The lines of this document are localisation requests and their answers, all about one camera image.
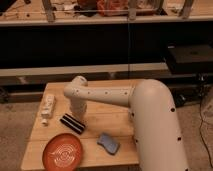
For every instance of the beige cylindrical end effector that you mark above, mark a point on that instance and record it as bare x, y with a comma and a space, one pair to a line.
78, 108

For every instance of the black chalkboard eraser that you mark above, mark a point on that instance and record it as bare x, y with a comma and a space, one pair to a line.
72, 123

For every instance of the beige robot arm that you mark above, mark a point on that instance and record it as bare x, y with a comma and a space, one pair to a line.
157, 132

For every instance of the white tube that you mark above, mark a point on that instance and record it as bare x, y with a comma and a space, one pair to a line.
47, 109

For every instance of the orange plate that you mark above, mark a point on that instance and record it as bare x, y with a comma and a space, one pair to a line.
64, 152

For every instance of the blue sponge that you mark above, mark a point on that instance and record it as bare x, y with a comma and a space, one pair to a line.
108, 143

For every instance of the wooden shelf with clutter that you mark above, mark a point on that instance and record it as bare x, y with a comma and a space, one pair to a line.
87, 12

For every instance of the black box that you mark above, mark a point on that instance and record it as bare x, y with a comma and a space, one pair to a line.
190, 59

